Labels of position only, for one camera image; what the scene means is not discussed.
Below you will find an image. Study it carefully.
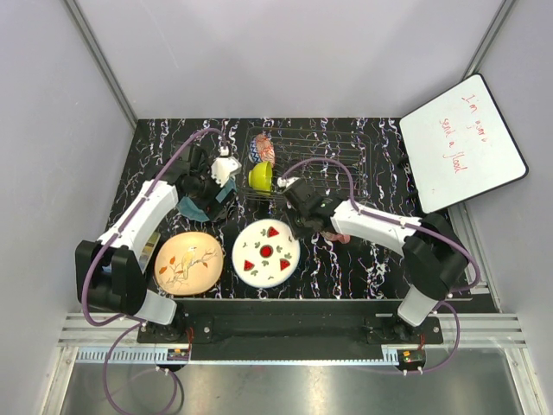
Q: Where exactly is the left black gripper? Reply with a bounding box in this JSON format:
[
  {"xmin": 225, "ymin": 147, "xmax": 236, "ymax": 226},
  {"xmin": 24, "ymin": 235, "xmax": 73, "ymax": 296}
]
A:
[{"xmin": 186, "ymin": 160, "xmax": 238, "ymax": 220}]

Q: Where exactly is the landscape cover book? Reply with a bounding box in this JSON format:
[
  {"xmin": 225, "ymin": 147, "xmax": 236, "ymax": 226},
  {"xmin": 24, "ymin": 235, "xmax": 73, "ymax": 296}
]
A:
[{"xmin": 138, "ymin": 232, "xmax": 161, "ymax": 273}]

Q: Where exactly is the red patterned bowl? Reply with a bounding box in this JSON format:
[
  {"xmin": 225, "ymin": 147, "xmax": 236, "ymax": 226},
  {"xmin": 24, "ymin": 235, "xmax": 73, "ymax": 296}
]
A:
[{"xmin": 249, "ymin": 133, "xmax": 276, "ymax": 166}]

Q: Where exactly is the white watermelon plate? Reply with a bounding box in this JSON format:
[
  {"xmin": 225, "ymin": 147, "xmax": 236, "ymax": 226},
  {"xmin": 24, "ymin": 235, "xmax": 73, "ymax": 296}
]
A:
[{"xmin": 232, "ymin": 219, "xmax": 301, "ymax": 289}]

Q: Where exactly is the teal scalloped plate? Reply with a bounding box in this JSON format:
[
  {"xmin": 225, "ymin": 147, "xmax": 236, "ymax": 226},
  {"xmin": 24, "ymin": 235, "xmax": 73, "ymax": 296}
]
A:
[{"xmin": 176, "ymin": 190, "xmax": 236, "ymax": 223}]

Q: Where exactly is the peach bird plate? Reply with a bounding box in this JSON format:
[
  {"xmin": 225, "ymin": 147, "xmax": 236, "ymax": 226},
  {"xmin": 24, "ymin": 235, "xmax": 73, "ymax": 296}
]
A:
[{"xmin": 154, "ymin": 232, "xmax": 225, "ymax": 297}]

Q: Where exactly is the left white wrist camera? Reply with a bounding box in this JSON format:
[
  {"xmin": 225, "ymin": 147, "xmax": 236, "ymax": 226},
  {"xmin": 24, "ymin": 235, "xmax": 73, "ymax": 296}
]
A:
[{"xmin": 211, "ymin": 147, "xmax": 242, "ymax": 188}]

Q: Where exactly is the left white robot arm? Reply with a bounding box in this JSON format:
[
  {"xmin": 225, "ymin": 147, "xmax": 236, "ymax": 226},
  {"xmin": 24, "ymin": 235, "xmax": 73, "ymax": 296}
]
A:
[{"xmin": 75, "ymin": 145, "xmax": 241, "ymax": 342}]

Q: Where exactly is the white whiteboard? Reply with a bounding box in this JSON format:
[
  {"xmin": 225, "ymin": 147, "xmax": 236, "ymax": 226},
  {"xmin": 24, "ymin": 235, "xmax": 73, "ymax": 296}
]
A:
[{"xmin": 399, "ymin": 73, "xmax": 529, "ymax": 214}]

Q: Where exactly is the yellow-green bowl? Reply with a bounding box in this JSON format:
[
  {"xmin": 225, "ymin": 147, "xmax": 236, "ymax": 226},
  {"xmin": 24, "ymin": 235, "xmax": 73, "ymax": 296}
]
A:
[{"xmin": 248, "ymin": 162, "xmax": 273, "ymax": 193}]

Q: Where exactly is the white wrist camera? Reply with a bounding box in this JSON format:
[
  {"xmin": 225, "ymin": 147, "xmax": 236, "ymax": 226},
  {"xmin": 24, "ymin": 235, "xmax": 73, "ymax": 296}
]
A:
[
  {"xmin": 276, "ymin": 176, "xmax": 299, "ymax": 191},
  {"xmin": 211, "ymin": 147, "xmax": 242, "ymax": 188}
]

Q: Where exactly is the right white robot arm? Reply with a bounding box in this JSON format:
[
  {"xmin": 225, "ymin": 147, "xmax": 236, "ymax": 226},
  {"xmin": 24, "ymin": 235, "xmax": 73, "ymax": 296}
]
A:
[{"xmin": 277, "ymin": 178, "xmax": 469, "ymax": 343}]

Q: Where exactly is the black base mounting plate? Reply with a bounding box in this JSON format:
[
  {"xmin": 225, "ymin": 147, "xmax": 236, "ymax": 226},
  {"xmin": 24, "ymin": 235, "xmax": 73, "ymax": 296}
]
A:
[{"xmin": 137, "ymin": 299, "xmax": 443, "ymax": 345}]

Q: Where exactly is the wire dish rack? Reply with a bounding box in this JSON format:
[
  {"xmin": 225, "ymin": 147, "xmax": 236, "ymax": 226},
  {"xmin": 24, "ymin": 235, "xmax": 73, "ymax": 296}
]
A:
[{"xmin": 237, "ymin": 126, "xmax": 372, "ymax": 201}]

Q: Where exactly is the aluminium slotted rail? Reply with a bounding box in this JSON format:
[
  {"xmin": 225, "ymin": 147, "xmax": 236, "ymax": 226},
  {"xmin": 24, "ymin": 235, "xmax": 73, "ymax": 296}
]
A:
[{"xmin": 57, "ymin": 313, "xmax": 526, "ymax": 366}]

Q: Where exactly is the pink mug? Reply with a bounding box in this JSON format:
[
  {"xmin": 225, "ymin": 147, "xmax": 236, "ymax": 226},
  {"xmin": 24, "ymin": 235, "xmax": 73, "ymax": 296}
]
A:
[{"xmin": 321, "ymin": 232, "xmax": 351, "ymax": 244}]

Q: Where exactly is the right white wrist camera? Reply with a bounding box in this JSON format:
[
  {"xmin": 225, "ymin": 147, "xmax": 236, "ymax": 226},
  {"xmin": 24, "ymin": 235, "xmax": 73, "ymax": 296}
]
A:
[{"xmin": 276, "ymin": 176, "xmax": 299, "ymax": 191}]

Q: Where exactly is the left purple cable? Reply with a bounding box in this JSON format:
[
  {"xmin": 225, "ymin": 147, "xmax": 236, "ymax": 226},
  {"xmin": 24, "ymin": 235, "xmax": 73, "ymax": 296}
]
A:
[{"xmin": 79, "ymin": 127, "xmax": 230, "ymax": 415}]

